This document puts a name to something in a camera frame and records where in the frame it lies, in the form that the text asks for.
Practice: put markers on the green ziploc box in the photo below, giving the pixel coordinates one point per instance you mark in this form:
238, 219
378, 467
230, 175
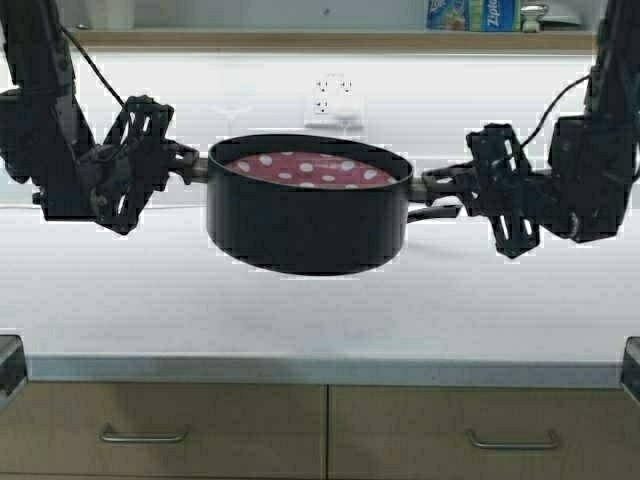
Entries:
494, 16

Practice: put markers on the white power adapter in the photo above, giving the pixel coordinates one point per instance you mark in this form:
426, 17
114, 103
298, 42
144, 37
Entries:
346, 113

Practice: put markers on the left wooden drawer front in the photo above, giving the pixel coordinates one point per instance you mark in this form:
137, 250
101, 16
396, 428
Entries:
162, 430

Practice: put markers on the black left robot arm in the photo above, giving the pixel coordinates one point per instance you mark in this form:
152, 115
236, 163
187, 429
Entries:
43, 129

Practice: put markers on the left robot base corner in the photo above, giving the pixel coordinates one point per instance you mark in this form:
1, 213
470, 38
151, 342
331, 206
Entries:
14, 372

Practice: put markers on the blue ziploc box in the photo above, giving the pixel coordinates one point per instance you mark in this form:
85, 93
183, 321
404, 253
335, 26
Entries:
450, 15

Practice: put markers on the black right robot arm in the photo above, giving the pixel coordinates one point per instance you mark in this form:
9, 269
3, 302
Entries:
584, 194

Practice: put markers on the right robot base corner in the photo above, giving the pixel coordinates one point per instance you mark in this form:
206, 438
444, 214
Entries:
630, 369

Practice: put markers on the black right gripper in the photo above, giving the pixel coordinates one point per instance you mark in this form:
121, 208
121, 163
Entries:
498, 183

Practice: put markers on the red polka dot plate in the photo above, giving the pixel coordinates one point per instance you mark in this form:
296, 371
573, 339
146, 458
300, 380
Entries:
311, 170

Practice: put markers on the silver knob lid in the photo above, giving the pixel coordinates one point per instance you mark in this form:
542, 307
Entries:
531, 16

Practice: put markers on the right wooden drawer front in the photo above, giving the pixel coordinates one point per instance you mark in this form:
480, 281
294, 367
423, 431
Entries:
476, 433

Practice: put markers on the wooden drawer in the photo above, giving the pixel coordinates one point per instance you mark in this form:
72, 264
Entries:
162, 430
476, 433

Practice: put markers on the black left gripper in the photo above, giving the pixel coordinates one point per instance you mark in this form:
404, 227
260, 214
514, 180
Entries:
115, 181

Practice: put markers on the white wall outlet plate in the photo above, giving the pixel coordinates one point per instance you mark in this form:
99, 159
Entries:
326, 91

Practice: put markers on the black cooking pot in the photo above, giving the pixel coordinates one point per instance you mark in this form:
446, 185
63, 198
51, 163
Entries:
310, 231

